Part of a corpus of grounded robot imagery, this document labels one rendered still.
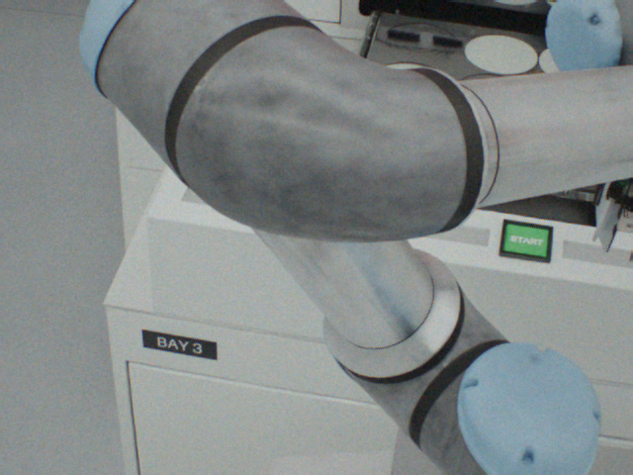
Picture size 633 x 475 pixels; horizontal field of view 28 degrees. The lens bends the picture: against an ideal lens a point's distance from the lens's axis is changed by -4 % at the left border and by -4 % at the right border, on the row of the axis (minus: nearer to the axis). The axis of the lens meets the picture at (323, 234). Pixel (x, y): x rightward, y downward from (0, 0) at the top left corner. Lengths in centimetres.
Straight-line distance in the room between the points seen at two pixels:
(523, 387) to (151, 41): 44
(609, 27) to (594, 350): 52
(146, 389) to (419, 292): 64
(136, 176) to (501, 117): 150
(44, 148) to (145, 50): 241
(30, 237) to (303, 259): 201
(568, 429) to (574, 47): 29
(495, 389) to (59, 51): 262
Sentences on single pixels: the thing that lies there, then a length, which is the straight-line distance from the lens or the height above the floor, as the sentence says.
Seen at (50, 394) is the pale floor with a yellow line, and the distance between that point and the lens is 255.
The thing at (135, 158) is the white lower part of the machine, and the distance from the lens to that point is 219.
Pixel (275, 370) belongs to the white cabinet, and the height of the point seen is 76.
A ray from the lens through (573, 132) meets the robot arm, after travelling 79.
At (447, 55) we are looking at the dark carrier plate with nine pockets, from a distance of 179.
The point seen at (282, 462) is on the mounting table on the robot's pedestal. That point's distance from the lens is 134.
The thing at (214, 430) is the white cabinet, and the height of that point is 64.
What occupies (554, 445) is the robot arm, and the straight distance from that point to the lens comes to 100.
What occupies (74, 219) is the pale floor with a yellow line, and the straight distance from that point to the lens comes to 293.
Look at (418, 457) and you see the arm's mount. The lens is 126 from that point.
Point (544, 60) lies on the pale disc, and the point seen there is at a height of 90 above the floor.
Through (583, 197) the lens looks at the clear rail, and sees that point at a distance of 157.
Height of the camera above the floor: 185
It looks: 40 degrees down
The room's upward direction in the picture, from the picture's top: 3 degrees clockwise
